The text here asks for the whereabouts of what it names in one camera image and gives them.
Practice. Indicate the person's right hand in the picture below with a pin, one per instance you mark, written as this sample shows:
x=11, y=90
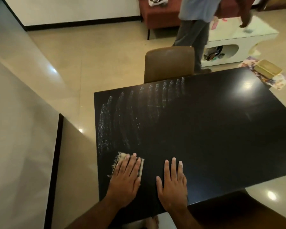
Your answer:
x=173, y=193

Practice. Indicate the person's left hand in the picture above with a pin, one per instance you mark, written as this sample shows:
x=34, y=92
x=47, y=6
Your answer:
x=125, y=186

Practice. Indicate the person's right thumb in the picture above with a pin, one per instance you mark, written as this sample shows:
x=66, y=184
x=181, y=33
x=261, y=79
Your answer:
x=159, y=184

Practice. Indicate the person's left middle finger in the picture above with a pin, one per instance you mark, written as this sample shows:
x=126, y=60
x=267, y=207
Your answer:
x=132, y=163

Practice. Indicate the person's left little finger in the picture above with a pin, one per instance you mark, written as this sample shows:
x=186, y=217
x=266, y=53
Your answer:
x=118, y=168

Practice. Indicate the person's right middle finger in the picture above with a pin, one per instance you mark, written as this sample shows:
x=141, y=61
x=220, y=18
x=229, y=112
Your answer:
x=174, y=169

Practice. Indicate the person's right little finger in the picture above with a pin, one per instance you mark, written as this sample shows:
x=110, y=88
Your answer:
x=185, y=182

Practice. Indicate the person's left thumb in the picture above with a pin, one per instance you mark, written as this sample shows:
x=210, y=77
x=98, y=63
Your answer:
x=138, y=183

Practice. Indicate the frayed checked cleaning cloth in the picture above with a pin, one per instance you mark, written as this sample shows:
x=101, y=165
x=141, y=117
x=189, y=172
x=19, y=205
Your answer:
x=121, y=157

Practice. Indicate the person's left forearm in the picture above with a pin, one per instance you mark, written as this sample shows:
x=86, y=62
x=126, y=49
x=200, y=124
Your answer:
x=97, y=215

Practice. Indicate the person's right forearm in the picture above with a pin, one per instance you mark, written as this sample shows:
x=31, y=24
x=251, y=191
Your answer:
x=183, y=219

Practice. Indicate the person's bare foot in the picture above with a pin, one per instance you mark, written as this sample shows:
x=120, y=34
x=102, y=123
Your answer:
x=151, y=223

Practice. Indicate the brown leather chair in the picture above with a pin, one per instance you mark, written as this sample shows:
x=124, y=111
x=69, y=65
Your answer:
x=169, y=63

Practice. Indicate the pile of dark items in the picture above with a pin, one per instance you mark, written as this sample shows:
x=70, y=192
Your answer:
x=213, y=54

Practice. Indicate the yellow shallow box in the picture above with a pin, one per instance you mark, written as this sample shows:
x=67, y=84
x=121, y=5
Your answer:
x=268, y=68

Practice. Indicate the white coffee table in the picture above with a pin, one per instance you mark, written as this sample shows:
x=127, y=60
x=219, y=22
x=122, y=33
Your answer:
x=243, y=42

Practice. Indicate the red upholstered bench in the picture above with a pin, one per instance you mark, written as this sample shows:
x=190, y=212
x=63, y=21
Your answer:
x=159, y=16

